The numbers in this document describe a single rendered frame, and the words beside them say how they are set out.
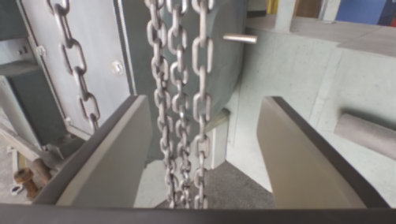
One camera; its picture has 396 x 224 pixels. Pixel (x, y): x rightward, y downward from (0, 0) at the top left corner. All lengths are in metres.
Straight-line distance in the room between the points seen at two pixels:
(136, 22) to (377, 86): 0.47
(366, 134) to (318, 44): 0.25
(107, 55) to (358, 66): 0.48
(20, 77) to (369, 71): 0.64
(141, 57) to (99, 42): 0.05
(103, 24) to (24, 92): 0.22
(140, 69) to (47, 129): 0.26
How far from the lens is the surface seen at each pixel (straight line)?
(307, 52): 0.62
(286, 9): 0.64
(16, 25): 0.43
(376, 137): 0.48
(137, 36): 0.27
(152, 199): 0.81
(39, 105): 0.46
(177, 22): 0.20
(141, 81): 0.28
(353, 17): 3.22
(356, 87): 0.55
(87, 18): 0.29
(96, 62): 0.30
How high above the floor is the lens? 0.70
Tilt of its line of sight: 31 degrees down
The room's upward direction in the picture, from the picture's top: straight up
